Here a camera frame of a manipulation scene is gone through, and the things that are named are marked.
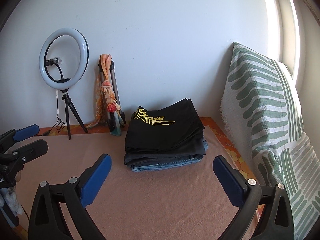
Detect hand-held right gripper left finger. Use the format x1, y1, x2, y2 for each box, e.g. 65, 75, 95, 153
28, 154, 112, 240

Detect green striped white pillow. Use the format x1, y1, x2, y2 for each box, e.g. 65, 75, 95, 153
220, 42, 320, 240

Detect white ring light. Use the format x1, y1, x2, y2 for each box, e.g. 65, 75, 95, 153
39, 29, 89, 90

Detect black ring light cable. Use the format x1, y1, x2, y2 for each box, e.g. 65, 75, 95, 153
35, 90, 66, 137

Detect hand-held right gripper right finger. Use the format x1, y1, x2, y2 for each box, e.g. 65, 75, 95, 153
212, 155, 300, 240

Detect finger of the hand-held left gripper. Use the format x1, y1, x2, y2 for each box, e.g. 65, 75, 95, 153
11, 139, 48, 165
0, 124, 40, 153

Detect small black tripod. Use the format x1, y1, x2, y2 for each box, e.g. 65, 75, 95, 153
61, 89, 88, 140

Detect pink blanket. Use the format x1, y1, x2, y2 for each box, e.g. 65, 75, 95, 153
12, 116, 258, 240

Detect black pants with yellow print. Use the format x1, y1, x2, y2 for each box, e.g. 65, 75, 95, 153
124, 98, 206, 153

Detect blue folded jeans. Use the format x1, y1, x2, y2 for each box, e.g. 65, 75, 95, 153
131, 140, 209, 172

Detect folded tripod with scarf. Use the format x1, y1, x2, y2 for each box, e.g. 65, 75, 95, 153
86, 54, 126, 137

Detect dark grey folded pants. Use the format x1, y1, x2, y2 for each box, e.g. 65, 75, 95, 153
124, 140, 207, 167

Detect window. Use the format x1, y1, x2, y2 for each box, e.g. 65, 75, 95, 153
262, 0, 300, 85

